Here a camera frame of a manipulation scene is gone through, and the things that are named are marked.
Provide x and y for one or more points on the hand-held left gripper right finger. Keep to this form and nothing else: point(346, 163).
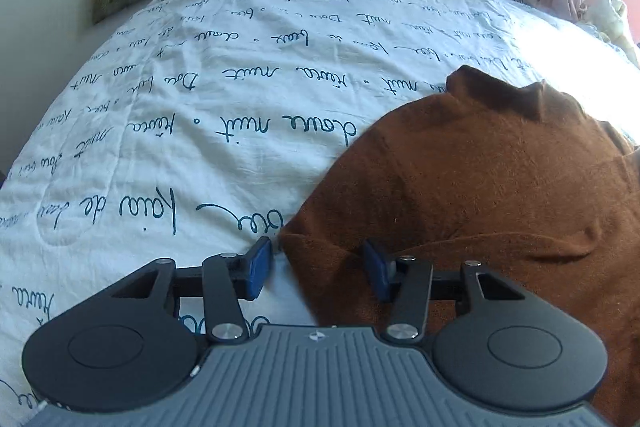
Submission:
point(375, 269)

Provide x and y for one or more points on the cream crumpled cloth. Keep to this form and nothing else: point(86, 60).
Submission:
point(612, 14)

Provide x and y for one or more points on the white script-printed blanket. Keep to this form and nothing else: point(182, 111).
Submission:
point(200, 57)

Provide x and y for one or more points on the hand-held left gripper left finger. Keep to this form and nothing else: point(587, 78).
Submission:
point(260, 267)

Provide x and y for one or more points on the brown knit sweater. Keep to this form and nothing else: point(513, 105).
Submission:
point(475, 182)

